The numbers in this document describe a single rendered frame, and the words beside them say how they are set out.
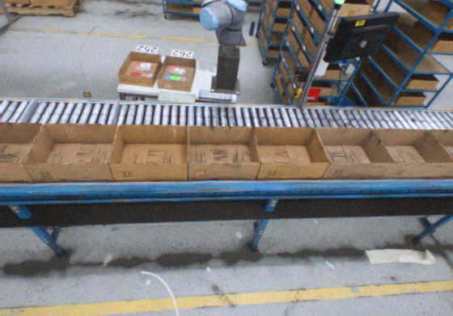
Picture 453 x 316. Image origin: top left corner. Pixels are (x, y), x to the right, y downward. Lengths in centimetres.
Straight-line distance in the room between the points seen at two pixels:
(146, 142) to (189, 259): 102
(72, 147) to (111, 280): 102
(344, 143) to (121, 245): 183
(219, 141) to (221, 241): 95
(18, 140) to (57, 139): 22
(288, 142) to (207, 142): 54
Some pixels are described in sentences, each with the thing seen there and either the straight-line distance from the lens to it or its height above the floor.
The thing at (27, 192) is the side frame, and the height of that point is 91.
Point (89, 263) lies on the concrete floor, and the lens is 242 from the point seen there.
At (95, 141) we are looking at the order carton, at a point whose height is 91.
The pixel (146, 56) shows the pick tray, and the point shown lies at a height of 81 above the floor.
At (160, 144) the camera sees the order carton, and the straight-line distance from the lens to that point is 174.
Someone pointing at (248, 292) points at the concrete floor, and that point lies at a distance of 226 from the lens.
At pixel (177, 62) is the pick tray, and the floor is 79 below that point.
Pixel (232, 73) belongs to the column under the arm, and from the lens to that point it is 232.
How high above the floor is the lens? 216
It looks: 47 degrees down
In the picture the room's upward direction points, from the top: 8 degrees clockwise
